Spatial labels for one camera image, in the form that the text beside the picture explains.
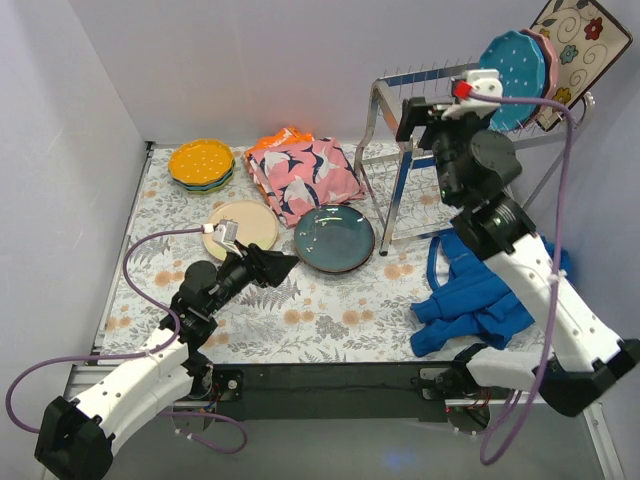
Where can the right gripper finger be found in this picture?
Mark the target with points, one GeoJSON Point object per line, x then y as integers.
{"type": "Point", "coordinates": [421, 107]}
{"type": "Point", "coordinates": [411, 118]}

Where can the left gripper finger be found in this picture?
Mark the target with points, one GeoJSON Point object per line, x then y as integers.
{"type": "Point", "coordinates": [274, 276]}
{"type": "Point", "coordinates": [272, 261]}

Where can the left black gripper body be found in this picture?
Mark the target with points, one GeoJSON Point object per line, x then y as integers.
{"type": "Point", "coordinates": [255, 262]}

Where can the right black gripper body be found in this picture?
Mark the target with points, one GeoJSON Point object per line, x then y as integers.
{"type": "Point", "coordinates": [417, 120]}

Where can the cream rimmed plate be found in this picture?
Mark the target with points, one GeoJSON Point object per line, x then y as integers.
{"type": "Point", "coordinates": [256, 222]}

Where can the dark teal plate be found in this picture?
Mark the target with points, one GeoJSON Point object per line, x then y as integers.
{"type": "Point", "coordinates": [337, 262]}
{"type": "Point", "coordinates": [333, 228]}

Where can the green polka dot plate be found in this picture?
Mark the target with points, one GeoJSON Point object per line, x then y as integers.
{"type": "Point", "coordinates": [206, 192]}

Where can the blue polka dot plate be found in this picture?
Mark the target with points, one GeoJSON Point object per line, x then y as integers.
{"type": "Point", "coordinates": [211, 186]}

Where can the light blue plate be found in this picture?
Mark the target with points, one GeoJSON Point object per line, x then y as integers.
{"type": "Point", "coordinates": [522, 73]}

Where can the pink plate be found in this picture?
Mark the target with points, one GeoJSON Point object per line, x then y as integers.
{"type": "Point", "coordinates": [550, 59]}

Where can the yellow polka dot plate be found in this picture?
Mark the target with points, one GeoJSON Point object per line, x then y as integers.
{"type": "Point", "coordinates": [201, 162]}

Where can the square floral plate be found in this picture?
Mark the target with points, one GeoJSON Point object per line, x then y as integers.
{"type": "Point", "coordinates": [587, 40]}

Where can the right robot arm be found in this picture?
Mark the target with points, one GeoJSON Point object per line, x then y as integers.
{"type": "Point", "coordinates": [474, 164]}

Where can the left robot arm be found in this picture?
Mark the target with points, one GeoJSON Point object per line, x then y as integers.
{"type": "Point", "coordinates": [79, 438]}

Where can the steel dish rack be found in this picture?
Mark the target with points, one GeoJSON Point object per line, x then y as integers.
{"type": "Point", "coordinates": [401, 177]}

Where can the dark teal plate on table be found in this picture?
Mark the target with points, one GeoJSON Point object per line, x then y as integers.
{"type": "Point", "coordinates": [337, 262]}

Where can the floral table mat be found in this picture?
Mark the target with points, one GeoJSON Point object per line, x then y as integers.
{"type": "Point", "coordinates": [360, 316]}

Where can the pink bird print cloth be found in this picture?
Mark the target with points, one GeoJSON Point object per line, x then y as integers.
{"type": "Point", "coordinates": [303, 176]}

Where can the orange cloth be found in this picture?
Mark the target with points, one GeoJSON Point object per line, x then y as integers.
{"type": "Point", "coordinates": [286, 136]}

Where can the blue cloth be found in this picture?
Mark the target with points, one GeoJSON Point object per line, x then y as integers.
{"type": "Point", "coordinates": [467, 299]}

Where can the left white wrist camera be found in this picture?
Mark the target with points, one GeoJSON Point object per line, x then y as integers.
{"type": "Point", "coordinates": [220, 239]}

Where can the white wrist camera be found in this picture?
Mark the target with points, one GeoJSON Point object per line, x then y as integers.
{"type": "Point", "coordinates": [477, 91]}
{"type": "Point", "coordinates": [220, 239]}

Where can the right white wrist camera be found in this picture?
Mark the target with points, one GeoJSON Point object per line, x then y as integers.
{"type": "Point", "coordinates": [477, 91]}

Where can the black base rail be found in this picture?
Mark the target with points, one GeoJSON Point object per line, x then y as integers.
{"type": "Point", "coordinates": [343, 391]}

